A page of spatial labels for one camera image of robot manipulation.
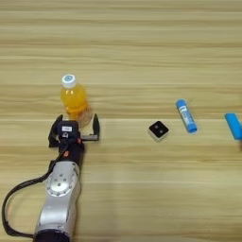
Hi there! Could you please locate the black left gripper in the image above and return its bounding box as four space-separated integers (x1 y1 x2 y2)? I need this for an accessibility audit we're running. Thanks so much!
47 113 101 164

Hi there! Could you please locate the orange juice bottle white cap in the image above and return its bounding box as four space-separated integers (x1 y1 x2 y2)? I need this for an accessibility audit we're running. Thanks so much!
60 74 93 129

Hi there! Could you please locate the small black white cube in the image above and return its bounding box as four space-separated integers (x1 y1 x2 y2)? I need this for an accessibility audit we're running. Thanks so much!
147 120 170 143

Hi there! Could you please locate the blue glue stick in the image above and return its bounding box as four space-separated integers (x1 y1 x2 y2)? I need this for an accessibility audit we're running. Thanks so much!
175 98 199 133

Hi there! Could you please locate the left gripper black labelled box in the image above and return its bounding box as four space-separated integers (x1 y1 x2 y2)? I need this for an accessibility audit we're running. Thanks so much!
57 120 80 140

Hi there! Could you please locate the flat blue bar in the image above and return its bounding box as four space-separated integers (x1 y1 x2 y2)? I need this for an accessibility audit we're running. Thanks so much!
224 112 242 141

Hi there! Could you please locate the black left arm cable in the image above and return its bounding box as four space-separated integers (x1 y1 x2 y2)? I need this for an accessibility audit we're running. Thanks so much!
1 147 69 238

